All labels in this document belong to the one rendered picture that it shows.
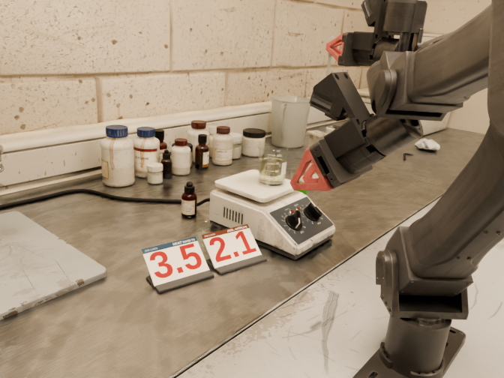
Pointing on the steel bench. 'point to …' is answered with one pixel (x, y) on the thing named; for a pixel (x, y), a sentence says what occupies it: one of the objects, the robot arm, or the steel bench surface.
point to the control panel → (310, 229)
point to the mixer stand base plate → (38, 265)
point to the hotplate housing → (262, 221)
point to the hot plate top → (252, 187)
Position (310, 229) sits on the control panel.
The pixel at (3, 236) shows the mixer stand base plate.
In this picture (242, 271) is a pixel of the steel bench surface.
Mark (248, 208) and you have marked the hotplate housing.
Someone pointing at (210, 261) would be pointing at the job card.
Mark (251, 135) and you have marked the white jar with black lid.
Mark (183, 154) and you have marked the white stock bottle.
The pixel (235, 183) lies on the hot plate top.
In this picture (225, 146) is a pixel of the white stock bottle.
